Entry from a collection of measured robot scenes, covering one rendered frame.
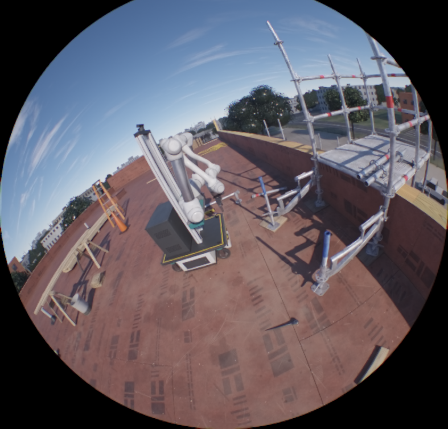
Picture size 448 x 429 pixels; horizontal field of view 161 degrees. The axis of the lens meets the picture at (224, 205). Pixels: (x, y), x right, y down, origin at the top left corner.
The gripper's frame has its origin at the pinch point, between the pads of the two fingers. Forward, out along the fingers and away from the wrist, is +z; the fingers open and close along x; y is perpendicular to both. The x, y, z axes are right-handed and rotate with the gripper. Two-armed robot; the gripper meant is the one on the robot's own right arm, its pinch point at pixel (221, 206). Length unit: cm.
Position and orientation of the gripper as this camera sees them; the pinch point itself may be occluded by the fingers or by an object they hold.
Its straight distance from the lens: 175.0
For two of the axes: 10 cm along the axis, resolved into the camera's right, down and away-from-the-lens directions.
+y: -9.2, 3.6, 1.2
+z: 3.7, 8.0, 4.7
